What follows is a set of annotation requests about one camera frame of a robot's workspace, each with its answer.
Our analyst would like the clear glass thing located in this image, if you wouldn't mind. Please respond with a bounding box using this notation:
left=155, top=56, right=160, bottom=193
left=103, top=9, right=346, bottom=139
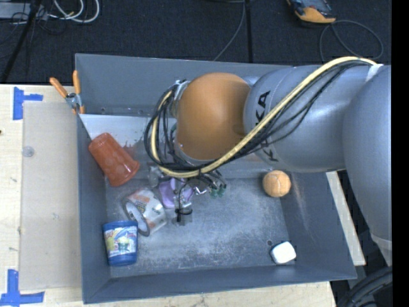
left=147, top=166, right=161, bottom=188

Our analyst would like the grey metal bin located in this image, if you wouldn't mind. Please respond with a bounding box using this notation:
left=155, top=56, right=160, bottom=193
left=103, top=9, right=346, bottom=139
left=73, top=52, right=358, bottom=305

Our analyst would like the pale flat board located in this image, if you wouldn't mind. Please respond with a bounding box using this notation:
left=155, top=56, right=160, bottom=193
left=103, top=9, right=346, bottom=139
left=19, top=102, right=83, bottom=292

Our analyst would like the purple round thing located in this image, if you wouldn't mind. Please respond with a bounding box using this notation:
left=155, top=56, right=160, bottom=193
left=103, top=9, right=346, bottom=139
left=158, top=177, right=194, bottom=209

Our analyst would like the blue printed cup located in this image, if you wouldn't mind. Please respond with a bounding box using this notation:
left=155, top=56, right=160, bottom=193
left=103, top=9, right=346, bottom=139
left=102, top=219, right=139, bottom=267

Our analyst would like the white printed cup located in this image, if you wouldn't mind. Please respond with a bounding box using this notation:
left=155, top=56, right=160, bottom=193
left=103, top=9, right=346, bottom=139
left=121, top=189, right=168, bottom=237

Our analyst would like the white block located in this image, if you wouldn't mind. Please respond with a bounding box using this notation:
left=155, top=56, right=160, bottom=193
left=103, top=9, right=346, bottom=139
left=270, top=240, right=297, bottom=265

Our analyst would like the orange ball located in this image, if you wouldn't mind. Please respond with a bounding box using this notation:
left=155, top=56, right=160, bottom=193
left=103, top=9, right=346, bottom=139
left=262, top=169, right=292, bottom=198

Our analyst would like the orange plastic cup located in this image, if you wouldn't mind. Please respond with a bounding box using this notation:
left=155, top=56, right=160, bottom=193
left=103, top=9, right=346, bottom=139
left=88, top=132, right=141, bottom=187

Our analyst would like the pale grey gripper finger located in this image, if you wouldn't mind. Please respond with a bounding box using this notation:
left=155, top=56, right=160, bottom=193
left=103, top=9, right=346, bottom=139
left=174, top=194, right=194, bottom=226

